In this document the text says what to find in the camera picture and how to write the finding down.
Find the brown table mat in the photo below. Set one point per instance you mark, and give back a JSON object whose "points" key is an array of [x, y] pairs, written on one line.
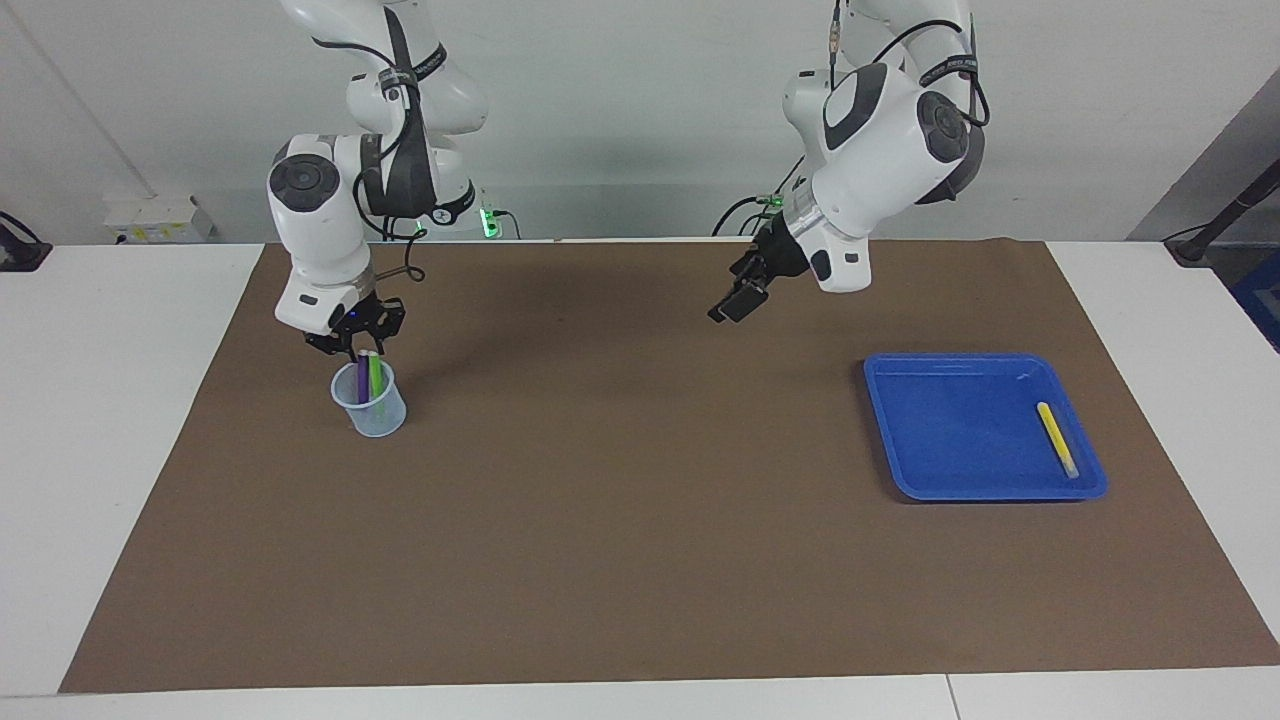
{"points": [[640, 500]]}

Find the black clamp base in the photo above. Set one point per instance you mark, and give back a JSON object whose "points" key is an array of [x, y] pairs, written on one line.
{"points": [[20, 255]]}

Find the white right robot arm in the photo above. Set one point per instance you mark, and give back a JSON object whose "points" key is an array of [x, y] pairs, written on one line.
{"points": [[325, 250]]}

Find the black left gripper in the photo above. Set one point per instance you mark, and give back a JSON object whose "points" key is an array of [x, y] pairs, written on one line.
{"points": [[780, 255]]}

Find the purple pen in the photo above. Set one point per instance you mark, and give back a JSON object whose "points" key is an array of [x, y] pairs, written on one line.
{"points": [[364, 380]]}

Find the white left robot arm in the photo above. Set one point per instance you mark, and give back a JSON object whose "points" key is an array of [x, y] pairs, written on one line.
{"points": [[870, 170]]}

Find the white socket box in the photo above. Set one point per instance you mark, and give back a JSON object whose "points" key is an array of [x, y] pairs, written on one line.
{"points": [[160, 215]]}

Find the green pen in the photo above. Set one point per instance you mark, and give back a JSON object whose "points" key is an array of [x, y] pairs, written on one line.
{"points": [[377, 380]]}

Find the black stand leg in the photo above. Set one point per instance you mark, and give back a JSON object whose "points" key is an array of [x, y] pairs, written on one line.
{"points": [[1215, 225]]}

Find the blue crate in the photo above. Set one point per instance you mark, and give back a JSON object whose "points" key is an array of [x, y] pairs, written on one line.
{"points": [[1262, 300]]}

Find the blue plastic tray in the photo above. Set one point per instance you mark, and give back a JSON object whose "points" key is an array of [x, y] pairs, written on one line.
{"points": [[960, 430]]}

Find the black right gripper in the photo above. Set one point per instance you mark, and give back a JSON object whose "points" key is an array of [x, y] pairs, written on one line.
{"points": [[352, 320]]}

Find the yellow pen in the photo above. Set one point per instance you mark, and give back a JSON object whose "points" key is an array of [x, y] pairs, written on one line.
{"points": [[1056, 438]]}

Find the clear plastic cup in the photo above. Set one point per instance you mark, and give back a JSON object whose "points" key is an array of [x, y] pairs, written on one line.
{"points": [[378, 422]]}

